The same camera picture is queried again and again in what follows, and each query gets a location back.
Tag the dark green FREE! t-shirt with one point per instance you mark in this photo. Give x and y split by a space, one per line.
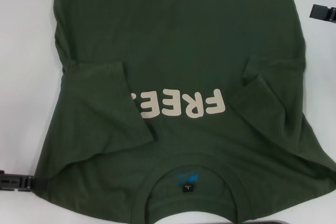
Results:
183 24

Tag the dark robot torso edge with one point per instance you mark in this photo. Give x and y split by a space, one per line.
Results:
257 222

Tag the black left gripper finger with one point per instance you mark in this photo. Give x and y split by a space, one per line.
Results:
18 182

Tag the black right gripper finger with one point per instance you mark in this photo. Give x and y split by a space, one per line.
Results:
321 11

